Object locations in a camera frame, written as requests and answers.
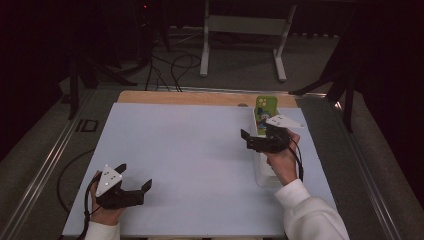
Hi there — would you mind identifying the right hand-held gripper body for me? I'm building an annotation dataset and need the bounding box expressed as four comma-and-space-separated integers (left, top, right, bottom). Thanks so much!
246, 114, 305, 155

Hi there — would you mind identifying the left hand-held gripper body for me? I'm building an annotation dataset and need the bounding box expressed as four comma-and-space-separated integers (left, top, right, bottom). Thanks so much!
94, 164, 146, 211

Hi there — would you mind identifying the white plastic container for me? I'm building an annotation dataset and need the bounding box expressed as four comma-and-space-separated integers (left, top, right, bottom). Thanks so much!
250, 106, 284, 188

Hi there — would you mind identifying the green clown phone case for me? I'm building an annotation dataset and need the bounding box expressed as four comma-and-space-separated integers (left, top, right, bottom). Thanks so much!
254, 95, 280, 137

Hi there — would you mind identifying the person's left hand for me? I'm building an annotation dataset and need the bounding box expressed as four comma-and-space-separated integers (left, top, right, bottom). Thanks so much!
89, 171, 126, 226

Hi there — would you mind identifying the person's right hand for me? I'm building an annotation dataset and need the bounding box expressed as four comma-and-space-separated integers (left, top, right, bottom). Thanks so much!
264, 129, 301, 187

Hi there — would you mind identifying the black stand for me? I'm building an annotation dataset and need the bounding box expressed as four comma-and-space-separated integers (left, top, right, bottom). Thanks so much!
67, 46, 138, 121
288, 33, 359, 133

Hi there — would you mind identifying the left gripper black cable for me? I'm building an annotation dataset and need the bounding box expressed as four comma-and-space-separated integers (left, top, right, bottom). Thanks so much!
77, 174, 101, 240

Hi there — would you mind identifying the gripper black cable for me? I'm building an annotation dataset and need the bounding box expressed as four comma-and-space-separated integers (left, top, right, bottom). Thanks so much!
289, 137, 305, 183
77, 174, 101, 240

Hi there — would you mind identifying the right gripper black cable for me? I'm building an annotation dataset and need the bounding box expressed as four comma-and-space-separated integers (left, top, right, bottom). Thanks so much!
289, 137, 305, 183

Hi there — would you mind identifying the black floor cable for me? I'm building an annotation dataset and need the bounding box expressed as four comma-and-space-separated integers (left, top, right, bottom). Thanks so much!
56, 148, 97, 215
170, 53, 203, 93
144, 54, 172, 92

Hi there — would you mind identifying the metal floor rail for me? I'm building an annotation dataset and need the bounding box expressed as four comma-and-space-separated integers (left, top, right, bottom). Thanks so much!
328, 96, 404, 240
0, 89, 96, 240

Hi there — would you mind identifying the white metal desk frame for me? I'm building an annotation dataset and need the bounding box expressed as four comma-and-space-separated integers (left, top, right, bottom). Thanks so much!
199, 0, 298, 83

